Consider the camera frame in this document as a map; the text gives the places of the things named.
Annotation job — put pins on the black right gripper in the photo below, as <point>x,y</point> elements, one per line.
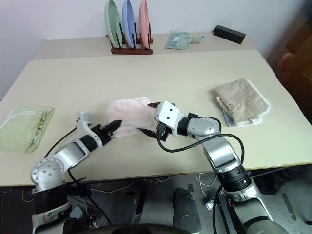
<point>163,131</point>

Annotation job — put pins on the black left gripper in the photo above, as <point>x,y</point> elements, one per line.
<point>100,134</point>

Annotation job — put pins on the pink towel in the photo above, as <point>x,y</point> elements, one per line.
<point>131,114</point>

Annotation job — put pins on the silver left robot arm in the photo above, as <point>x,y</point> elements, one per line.
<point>70,151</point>

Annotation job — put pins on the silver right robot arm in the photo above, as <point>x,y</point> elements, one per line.
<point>219,148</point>

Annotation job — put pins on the blue cloth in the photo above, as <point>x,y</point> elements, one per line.
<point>228,120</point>

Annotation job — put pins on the folded beige towel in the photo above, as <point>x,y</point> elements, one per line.
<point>241,102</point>

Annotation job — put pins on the folded green towel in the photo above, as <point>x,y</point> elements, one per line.
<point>17,131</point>

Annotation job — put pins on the dark wooden plate rack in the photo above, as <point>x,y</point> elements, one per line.
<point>131,51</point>

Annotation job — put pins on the dark rounded slim shape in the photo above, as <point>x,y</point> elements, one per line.
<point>132,206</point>

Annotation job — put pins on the folded teal cloth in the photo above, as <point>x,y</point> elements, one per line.
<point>177,40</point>

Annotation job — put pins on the small pale green item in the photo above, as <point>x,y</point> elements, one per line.
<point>198,39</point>

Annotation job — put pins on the dark rounded broad shape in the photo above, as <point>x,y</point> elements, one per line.
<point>186,209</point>

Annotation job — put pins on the pink plate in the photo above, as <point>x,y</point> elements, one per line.
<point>144,22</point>

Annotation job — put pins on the blue plate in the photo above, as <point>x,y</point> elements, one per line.
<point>128,22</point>

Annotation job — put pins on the green plate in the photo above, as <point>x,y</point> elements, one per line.
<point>112,22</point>

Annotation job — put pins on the black metal table leg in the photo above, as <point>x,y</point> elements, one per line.
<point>223,207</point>

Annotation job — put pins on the black rectangular box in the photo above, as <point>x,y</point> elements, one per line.
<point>229,34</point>

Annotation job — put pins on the brown wooden furniture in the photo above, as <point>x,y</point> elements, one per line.
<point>299,48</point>

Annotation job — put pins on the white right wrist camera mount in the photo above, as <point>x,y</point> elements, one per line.
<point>168,114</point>

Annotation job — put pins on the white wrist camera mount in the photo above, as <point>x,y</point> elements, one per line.
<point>84,127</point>
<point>168,114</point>

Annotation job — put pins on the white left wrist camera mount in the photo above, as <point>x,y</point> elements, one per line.
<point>84,127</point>

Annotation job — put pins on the black table frame bar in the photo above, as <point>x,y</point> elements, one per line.
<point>80,189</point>

